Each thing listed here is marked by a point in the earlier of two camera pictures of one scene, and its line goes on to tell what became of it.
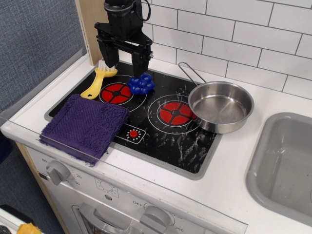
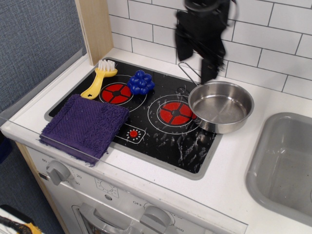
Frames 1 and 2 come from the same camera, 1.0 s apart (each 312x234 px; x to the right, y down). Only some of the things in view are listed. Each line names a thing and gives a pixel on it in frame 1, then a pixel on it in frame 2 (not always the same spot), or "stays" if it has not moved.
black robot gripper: (125, 29) to (203, 32)
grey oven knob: (155, 217) stays
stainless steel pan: (219, 107) stays
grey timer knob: (57, 171) stays
